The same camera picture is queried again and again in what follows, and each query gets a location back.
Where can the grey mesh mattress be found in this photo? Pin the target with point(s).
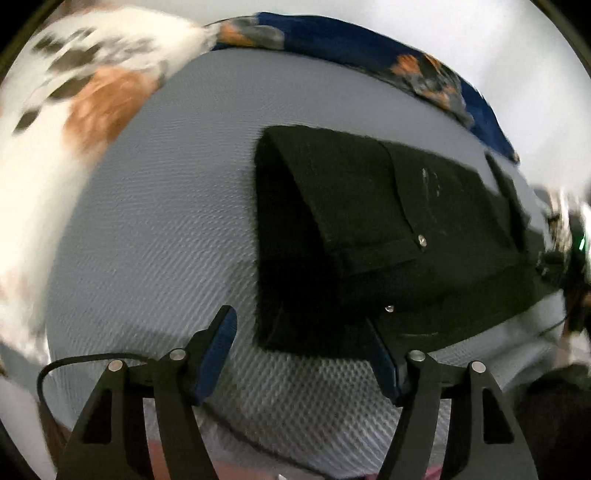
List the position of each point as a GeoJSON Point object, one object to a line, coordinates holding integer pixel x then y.
{"type": "Point", "coordinates": [165, 234]}

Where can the black white striped cloth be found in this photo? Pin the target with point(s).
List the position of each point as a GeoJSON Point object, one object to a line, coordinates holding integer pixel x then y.
{"type": "Point", "coordinates": [561, 211]}

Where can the white floral pillow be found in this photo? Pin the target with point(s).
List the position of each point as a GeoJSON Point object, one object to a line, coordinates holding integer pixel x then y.
{"type": "Point", "coordinates": [71, 91]}

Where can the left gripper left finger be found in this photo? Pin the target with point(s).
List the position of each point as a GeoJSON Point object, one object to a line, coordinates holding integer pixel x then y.
{"type": "Point", "coordinates": [110, 437]}

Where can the black denim pants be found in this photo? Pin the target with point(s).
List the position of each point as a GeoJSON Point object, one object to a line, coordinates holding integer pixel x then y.
{"type": "Point", "coordinates": [353, 230]}

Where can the navy floral blanket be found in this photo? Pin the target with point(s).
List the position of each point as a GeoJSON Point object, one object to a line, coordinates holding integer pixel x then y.
{"type": "Point", "coordinates": [404, 67]}

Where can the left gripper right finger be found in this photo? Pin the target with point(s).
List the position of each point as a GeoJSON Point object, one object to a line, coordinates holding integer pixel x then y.
{"type": "Point", "coordinates": [454, 418]}

